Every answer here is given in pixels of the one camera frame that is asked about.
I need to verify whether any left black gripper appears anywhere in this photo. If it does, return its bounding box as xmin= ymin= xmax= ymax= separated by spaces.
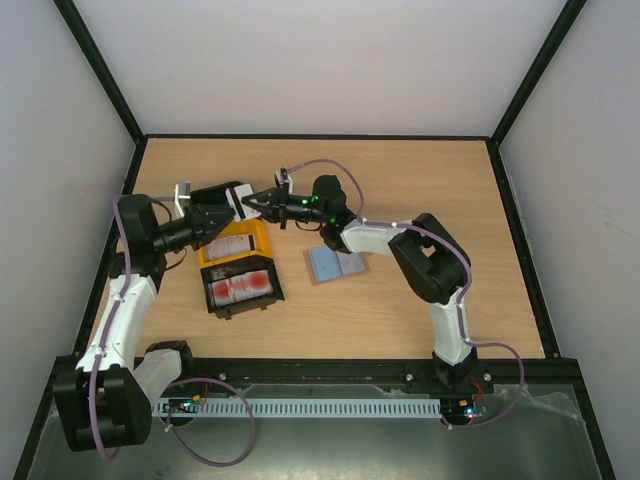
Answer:
xmin=152 ymin=204 xmax=236 ymax=254

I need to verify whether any brown leather card holder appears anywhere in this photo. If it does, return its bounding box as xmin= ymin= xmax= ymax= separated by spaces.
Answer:
xmin=303 ymin=246 xmax=370 ymax=285

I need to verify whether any white credit card black stripe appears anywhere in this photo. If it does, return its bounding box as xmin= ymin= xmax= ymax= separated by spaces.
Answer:
xmin=337 ymin=252 xmax=367 ymax=276

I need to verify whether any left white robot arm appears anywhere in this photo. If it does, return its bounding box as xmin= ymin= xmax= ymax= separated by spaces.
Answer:
xmin=53 ymin=194 xmax=235 ymax=460

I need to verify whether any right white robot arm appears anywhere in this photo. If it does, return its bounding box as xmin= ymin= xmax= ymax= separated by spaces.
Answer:
xmin=241 ymin=170 xmax=477 ymax=392

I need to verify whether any black bin with teal cards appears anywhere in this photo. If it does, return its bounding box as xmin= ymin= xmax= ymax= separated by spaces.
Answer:
xmin=190 ymin=180 xmax=241 ymax=206

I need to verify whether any white card stack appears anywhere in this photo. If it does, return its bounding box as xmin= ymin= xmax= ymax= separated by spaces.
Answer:
xmin=204 ymin=234 xmax=255 ymax=261

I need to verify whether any yellow bin with white cards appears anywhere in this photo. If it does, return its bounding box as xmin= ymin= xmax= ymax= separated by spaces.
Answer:
xmin=198 ymin=219 xmax=273 ymax=269

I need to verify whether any black bin with red cards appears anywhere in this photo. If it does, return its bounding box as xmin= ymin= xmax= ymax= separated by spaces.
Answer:
xmin=200 ymin=255 xmax=285 ymax=320

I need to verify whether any red card stack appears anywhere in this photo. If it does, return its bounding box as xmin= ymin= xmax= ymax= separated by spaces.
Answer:
xmin=207 ymin=270 xmax=273 ymax=308

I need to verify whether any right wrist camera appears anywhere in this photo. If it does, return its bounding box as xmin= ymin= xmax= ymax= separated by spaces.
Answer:
xmin=274 ymin=167 xmax=293 ymax=194

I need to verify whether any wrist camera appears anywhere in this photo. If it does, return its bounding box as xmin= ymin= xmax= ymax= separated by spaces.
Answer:
xmin=173 ymin=181 xmax=191 ymax=219
xmin=274 ymin=167 xmax=293 ymax=194

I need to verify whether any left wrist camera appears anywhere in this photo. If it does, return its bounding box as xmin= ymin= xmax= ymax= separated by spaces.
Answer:
xmin=173 ymin=181 xmax=191 ymax=219

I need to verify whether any light blue slotted cable duct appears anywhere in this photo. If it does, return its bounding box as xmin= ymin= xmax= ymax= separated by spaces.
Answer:
xmin=152 ymin=398 xmax=442 ymax=419

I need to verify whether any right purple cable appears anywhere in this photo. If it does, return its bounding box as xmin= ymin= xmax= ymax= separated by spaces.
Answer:
xmin=289 ymin=158 xmax=526 ymax=432

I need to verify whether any purple cable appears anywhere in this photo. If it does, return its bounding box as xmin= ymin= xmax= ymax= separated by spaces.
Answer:
xmin=289 ymin=158 xmax=526 ymax=432
xmin=89 ymin=195 xmax=256 ymax=468

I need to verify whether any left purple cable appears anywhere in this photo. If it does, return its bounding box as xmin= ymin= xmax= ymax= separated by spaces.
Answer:
xmin=89 ymin=195 xmax=256 ymax=468

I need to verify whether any black aluminium frame rail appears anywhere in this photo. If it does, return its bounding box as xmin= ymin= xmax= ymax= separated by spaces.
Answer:
xmin=47 ymin=355 xmax=586 ymax=396

